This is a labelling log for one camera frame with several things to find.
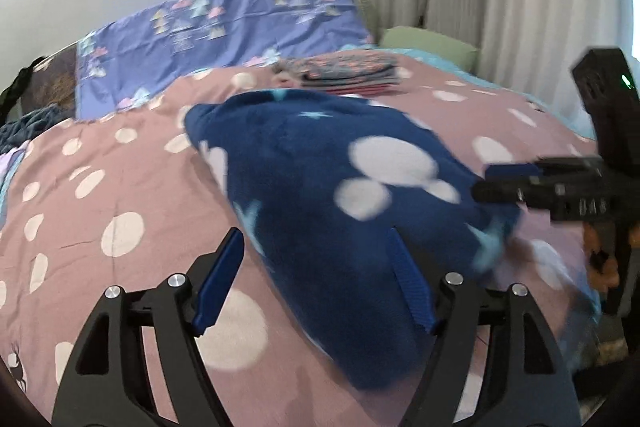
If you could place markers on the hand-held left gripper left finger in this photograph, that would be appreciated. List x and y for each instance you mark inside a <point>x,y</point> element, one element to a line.
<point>222,272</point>

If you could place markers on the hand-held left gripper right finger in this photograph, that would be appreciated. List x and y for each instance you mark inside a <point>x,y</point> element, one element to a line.
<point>410,287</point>

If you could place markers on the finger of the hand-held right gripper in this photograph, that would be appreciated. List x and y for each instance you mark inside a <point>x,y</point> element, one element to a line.
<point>500,192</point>
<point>510,172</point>

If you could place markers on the navy fleece garment white print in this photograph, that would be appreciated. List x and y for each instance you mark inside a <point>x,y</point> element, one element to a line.
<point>325,187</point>

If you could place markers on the stack of folded clothes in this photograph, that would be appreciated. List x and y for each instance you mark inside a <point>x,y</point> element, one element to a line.
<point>345,69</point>

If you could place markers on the person's right hand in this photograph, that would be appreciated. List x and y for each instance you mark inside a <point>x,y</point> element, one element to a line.
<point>602,274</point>

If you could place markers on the pink polka dot bedspread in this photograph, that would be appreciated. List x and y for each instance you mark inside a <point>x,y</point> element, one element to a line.
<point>125,157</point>

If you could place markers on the green pillow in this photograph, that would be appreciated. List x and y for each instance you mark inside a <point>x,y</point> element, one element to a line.
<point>425,42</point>

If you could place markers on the blue knit blanket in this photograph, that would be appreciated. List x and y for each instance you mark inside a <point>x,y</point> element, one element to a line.
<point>35,124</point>

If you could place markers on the purple printed pillow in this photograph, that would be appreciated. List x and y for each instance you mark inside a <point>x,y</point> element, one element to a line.
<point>225,22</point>

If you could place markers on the dark brown board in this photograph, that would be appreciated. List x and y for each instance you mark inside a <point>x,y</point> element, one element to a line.
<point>57,82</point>

